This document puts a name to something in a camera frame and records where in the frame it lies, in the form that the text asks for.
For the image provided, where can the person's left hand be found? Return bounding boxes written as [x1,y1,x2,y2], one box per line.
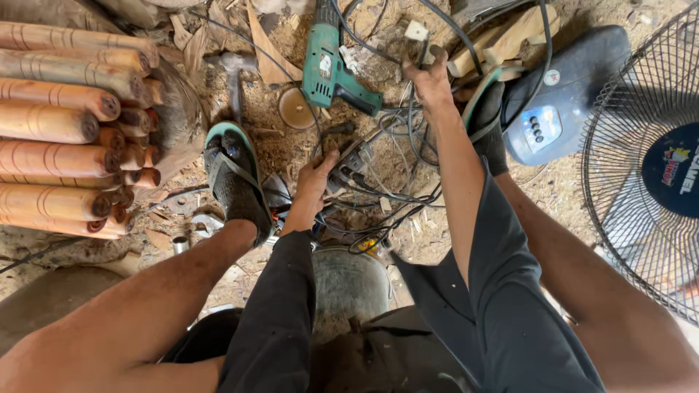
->
[295,150,340,218]

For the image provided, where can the person's right hand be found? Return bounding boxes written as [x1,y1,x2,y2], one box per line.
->
[401,45,455,116]

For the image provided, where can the grey power strip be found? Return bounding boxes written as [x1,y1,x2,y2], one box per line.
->
[327,139,379,193]

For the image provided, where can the thin grey cable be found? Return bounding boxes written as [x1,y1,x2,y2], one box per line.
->
[404,38,441,167]

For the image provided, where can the white plug socket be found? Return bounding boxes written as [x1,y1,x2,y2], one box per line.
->
[403,20,430,43]

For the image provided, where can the round wooden disc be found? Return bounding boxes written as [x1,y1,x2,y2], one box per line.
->
[277,86,320,131]

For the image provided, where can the pale wooden blocks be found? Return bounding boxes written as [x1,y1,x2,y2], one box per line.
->
[447,4,562,78]

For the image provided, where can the green-rimmed black sandal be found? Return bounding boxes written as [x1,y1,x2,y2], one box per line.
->
[461,65,526,178]
[202,120,275,248]

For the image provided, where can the green electric drill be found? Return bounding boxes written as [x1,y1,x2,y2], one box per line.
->
[301,0,384,118]

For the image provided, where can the pointed wood offcut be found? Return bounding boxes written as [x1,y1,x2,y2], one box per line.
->
[245,0,304,86]

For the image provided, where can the metal hammer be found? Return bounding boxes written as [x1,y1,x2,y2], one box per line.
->
[218,52,258,124]

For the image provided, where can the grey metal bucket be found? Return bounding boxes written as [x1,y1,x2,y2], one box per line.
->
[310,246,393,342]

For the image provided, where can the blue-grey stand fan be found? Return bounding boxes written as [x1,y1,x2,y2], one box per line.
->
[501,3,699,327]

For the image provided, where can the rough wooden log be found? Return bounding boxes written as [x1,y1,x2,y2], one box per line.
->
[146,59,212,187]

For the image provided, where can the person's black clothing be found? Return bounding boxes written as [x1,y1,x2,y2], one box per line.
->
[160,157,608,393]

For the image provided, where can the person's left leg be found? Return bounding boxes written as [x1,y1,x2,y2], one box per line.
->
[0,218,258,393]

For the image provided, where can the person's leg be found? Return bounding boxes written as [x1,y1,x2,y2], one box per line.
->
[0,218,258,393]
[494,172,699,393]

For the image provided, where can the stack of turned wooden legs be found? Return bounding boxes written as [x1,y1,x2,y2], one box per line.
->
[0,21,167,241]

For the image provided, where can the person's right leg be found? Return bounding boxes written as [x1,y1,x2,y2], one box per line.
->
[494,172,699,393]

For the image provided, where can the round brown wooden slab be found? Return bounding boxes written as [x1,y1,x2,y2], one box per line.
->
[0,265,127,357]

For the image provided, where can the thick black cable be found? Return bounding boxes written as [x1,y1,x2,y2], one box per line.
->
[416,0,554,134]

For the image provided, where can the tangle of black cables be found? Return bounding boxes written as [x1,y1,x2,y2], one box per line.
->
[311,98,444,256]

